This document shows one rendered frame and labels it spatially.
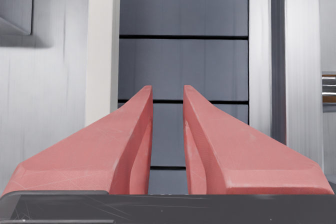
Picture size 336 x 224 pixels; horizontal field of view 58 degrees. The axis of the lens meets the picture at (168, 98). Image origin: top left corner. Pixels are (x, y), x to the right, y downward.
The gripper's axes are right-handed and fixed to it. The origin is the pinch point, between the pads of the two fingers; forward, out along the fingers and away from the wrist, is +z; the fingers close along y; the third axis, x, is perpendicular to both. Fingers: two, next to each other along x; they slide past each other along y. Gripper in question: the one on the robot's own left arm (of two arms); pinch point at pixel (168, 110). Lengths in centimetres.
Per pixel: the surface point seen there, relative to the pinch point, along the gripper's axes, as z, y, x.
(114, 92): 2.8, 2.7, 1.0
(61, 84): 9.4, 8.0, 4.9
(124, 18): 7.7, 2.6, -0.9
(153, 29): 7.2, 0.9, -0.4
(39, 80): 9.6, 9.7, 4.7
